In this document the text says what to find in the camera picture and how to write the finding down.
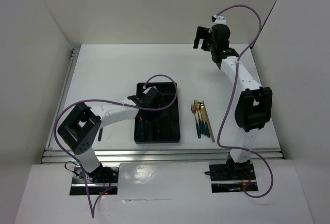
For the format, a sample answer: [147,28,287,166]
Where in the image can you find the green handled knife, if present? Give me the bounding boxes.
[144,120,149,136]

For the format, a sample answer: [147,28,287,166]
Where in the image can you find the gold spoon green handle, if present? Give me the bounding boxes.
[138,117,144,136]

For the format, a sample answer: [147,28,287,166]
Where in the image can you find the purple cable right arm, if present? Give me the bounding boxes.
[217,4,274,198]

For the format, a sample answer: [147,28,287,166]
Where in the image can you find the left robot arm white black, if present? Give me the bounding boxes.
[53,44,189,182]

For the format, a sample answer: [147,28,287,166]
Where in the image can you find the green handled utensil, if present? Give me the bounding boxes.
[97,129,103,141]

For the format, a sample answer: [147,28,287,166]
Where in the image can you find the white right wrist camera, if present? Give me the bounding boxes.
[211,14,227,25]

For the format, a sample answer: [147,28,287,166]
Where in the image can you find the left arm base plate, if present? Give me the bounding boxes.
[64,162,119,196]

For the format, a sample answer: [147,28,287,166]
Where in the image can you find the gold spoon on right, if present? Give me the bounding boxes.
[194,100,208,136]

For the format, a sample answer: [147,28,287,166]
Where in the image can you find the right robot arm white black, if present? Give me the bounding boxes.
[193,24,272,179]

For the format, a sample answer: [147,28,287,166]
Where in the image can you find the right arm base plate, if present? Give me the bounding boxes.
[204,164,258,193]

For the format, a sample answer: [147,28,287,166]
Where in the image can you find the black cutlery tray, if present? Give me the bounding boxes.
[134,82,180,144]

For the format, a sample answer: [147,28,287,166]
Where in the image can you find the gold fork green handle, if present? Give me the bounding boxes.
[190,103,201,139]
[194,100,205,135]

